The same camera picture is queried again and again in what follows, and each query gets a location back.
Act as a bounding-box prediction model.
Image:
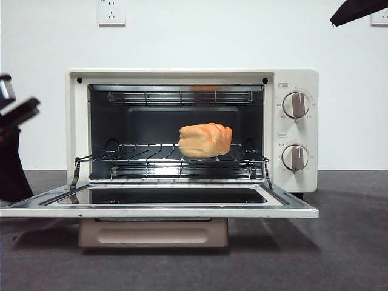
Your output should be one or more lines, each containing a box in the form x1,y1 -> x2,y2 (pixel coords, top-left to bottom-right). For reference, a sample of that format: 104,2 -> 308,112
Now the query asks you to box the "golden orange bread loaf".
178,122 -> 233,158

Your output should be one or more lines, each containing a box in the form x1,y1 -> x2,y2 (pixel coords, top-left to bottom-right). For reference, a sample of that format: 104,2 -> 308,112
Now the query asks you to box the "cream Toshiba toaster oven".
0,67 -> 319,248

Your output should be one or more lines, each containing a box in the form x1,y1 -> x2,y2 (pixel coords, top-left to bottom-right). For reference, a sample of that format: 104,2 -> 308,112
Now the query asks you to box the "cream oven dial knob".
281,92 -> 311,119
281,144 -> 310,173

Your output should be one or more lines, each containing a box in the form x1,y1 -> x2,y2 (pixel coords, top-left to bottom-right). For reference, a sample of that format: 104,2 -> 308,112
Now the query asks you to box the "white wall socket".
370,8 -> 388,27
96,0 -> 127,27

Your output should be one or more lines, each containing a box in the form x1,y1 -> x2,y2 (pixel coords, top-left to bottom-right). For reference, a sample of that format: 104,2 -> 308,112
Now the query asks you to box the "metal wire oven rack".
75,142 -> 270,162

